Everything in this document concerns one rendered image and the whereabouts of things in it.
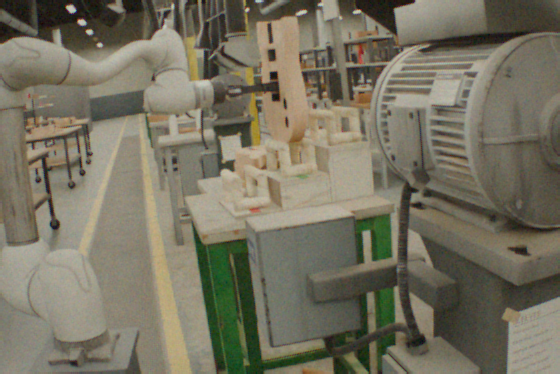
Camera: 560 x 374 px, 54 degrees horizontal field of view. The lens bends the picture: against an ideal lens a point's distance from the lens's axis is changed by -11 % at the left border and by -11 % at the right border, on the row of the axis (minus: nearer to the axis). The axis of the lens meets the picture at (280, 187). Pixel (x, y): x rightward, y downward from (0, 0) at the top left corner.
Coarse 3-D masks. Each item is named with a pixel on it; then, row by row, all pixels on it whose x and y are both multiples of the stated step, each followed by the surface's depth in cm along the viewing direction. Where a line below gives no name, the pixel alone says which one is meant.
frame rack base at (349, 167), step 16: (320, 144) 201; (368, 144) 194; (304, 160) 214; (320, 160) 197; (336, 160) 191; (352, 160) 193; (368, 160) 194; (336, 176) 192; (352, 176) 194; (368, 176) 195; (336, 192) 193; (352, 192) 195; (368, 192) 196
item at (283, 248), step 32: (256, 224) 96; (288, 224) 94; (320, 224) 95; (352, 224) 96; (256, 256) 95; (288, 256) 94; (320, 256) 95; (352, 256) 97; (256, 288) 100; (288, 288) 95; (288, 320) 96; (320, 320) 97; (352, 320) 98
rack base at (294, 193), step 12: (276, 180) 191; (288, 180) 188; (300, 180) 189; (312, 180) 190; (324, 180) 191; (276, 192) 193; (288, 192) 189; (300, 192) 190; (312, 192) 191; (324, 192) 192; (288, 204) 189; (300, 204) 190; (312, 204) 191
